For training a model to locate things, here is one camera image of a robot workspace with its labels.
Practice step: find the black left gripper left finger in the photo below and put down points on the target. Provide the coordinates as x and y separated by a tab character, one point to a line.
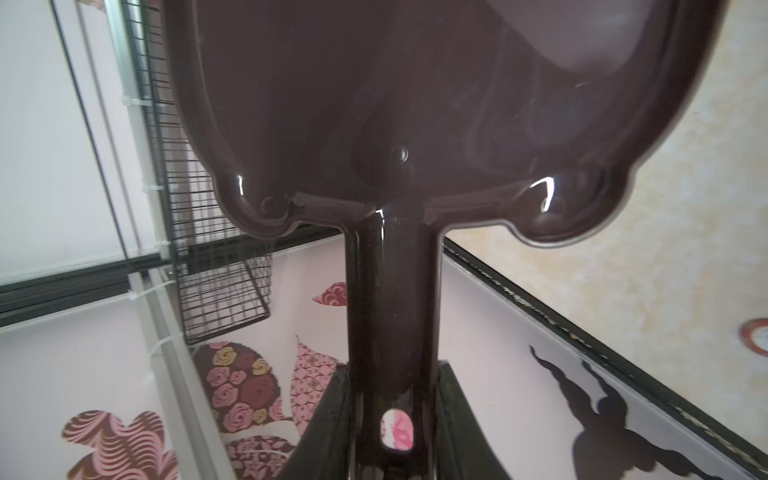
321	432

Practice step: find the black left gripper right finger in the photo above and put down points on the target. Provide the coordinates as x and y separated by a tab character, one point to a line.
463	452

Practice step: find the dark brown plastic dustpan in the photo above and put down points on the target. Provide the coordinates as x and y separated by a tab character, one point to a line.
397	121

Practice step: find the black wire mesh basket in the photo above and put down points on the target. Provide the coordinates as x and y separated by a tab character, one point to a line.
222	276

